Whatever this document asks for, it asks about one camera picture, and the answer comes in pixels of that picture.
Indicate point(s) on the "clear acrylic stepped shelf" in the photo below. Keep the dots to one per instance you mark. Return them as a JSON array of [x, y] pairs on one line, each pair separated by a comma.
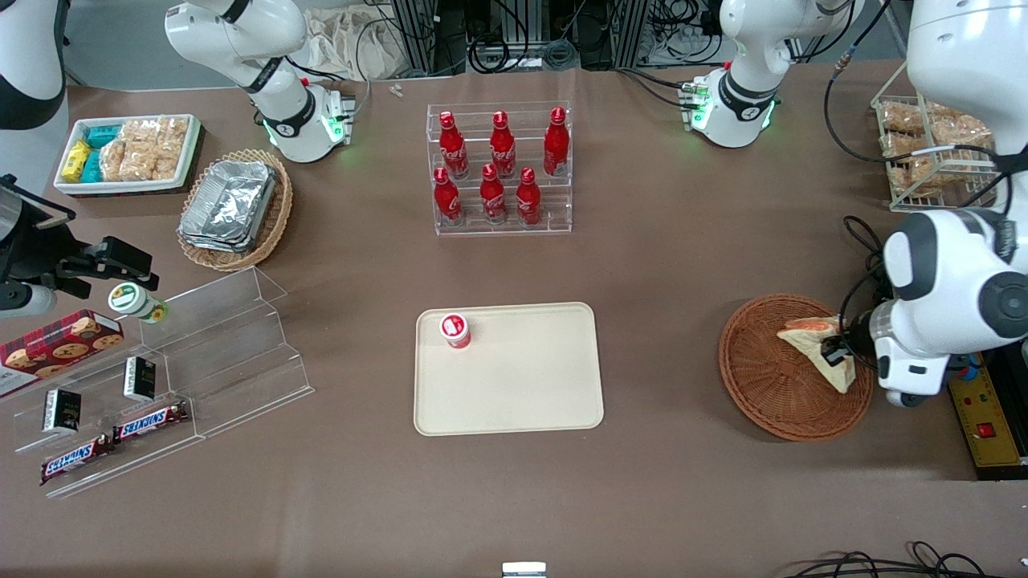
[[233, 353]]

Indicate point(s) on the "white cup with green lid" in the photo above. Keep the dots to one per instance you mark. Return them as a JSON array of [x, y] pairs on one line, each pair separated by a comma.
[[132, 301]]

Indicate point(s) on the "clear bag of rice crackers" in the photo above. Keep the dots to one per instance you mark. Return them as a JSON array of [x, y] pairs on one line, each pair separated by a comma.
[[171, 144], [140, 148], [114, 160]]

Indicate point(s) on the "white rectangular snack bin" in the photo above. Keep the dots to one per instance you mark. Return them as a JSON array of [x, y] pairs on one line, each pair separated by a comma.
[[128, 187]]

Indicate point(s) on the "small black box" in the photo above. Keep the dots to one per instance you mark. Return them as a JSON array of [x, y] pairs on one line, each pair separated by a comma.
[[140, 379], [60, 411]]

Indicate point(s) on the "triangle sandwich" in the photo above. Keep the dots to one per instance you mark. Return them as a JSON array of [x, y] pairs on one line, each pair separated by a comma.
[[803, 341]]

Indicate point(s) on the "red plaid cookie box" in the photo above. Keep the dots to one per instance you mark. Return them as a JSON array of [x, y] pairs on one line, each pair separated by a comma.
[[56, 345]]

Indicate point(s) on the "cream plastic tray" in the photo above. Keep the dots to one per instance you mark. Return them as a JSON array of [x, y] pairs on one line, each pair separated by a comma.
[[522, 377]]

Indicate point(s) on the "round brown wicker basket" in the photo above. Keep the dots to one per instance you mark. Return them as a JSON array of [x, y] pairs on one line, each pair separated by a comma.
[[763, 385]]

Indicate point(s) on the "teal snack pack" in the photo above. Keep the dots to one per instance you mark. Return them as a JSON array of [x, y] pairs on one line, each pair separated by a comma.
[[92, 167], [103, 135]]

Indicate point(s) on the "red cola bottle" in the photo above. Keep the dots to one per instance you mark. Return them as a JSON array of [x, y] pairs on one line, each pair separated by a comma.
[[446, 199], [492, 197], [503, 148], [556, 144], [453, 148], [528, 199]]

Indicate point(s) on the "Snickers chocolate bar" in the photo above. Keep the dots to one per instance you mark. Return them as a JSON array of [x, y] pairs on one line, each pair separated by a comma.
[[76, 459], [150, 421]]

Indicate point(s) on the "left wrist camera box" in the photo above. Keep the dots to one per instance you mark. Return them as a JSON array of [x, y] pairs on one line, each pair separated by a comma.
[[911, 373]]

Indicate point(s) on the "yellow black control box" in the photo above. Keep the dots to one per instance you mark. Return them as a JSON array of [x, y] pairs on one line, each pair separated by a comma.
[[992, 433]]

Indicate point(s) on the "stack of foil containers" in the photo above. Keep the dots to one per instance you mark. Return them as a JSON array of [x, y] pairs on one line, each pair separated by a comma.
[[229, 205]]

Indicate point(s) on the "oval light wicker basket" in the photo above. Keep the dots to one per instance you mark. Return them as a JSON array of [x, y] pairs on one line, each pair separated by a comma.
[[277, 217]]

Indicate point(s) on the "yellow snack pack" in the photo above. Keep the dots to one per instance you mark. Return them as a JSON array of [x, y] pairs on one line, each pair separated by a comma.
[[76, 160]]

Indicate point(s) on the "clear bag of brown snacks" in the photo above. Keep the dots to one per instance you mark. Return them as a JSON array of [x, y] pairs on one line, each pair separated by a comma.
[[960, 128], [903, 118], [915, 170]]

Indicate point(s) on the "clear acrylic bottle rack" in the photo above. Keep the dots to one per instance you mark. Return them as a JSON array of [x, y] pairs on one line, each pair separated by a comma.
[[562, 209]]

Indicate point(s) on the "beige cloth bag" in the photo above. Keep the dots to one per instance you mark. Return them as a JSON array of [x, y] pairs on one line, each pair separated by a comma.
[[345, 40]]

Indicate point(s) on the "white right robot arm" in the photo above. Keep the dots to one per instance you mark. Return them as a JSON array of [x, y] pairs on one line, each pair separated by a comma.
[[281, 88]]

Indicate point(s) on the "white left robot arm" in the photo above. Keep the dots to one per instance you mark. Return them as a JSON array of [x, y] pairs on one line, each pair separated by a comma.
[[956, 265]]

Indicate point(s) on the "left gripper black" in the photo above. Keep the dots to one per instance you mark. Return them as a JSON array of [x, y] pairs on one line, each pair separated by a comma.
[[854, 335]]

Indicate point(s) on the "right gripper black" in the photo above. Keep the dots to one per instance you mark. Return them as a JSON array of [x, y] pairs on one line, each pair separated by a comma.
[[36, 250]]

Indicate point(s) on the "white cup with red lid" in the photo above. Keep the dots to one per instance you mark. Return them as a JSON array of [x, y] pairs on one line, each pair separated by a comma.
[[454, 331]]

